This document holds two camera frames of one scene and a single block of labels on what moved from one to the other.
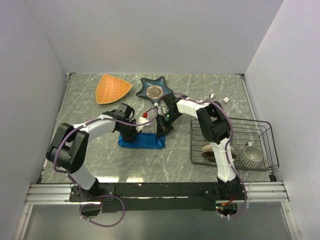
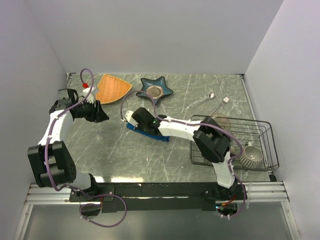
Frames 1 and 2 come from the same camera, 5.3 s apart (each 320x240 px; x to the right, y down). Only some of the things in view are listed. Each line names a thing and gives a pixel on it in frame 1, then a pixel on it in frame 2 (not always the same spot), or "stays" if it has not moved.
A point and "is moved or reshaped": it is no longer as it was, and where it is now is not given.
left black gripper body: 128,132 -> 86,110
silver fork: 225,100 stays
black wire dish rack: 261,131 stays
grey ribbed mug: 250,156 stays
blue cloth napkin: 147,140 is moved or reshaped
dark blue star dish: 154,90 stays
